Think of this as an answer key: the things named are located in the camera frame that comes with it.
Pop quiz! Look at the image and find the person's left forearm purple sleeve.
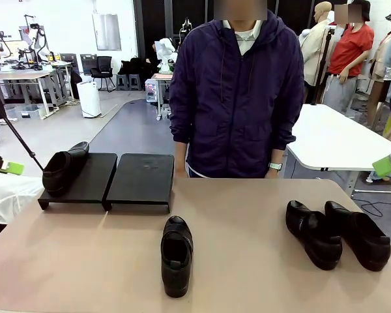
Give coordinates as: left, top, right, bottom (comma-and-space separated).
268, 104, 306, 164

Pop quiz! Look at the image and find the person in purple jacket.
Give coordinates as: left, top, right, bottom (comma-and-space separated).
168, 8, 306, 179

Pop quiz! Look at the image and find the white air purifier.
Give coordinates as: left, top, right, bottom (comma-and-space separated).
76, 81, 102, 119

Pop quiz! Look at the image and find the pile of black bags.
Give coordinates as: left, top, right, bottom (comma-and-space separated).
118, 57, 160, 79

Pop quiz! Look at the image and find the white table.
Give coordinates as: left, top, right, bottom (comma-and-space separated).
285, 103, 391, 200

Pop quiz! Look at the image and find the glowing computer case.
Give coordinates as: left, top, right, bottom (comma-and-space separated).
145, 79, 166, 104

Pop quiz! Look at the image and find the black office chair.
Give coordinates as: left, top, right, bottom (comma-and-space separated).
90, 55, 117, 93

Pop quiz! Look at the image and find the black camera tripod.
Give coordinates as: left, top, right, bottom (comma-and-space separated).
310, 27, 336, 106

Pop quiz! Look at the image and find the black tripod leg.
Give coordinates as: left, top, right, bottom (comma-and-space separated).
0, 91, 46, 173

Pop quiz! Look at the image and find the grey wall panel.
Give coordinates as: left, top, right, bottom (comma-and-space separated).
91, 13, 122, 52

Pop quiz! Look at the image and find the grey work desk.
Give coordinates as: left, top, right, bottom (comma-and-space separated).
0, 60, 73, 120

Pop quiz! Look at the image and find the white plastic sheet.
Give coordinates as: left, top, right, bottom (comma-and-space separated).
0, 169, 46, 229

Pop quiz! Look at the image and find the mannequin in beige jacket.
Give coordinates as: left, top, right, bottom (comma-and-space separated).
298, 1, 334, 105

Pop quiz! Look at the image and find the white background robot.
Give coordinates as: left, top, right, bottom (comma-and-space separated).
152, 37, 179, 74

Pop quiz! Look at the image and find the person's right forearm purple sleeve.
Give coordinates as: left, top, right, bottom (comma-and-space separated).
168, 104, 194, 166

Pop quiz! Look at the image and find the black shoe stand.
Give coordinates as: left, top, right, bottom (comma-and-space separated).
106, 153, 176, 215
38, 152, 119, 212

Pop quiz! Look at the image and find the black leather shoe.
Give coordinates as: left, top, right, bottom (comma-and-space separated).
285, 200, 343, 271
160, 215, 194, 298
41, 141, 91, 198
324, 200, 391, 273

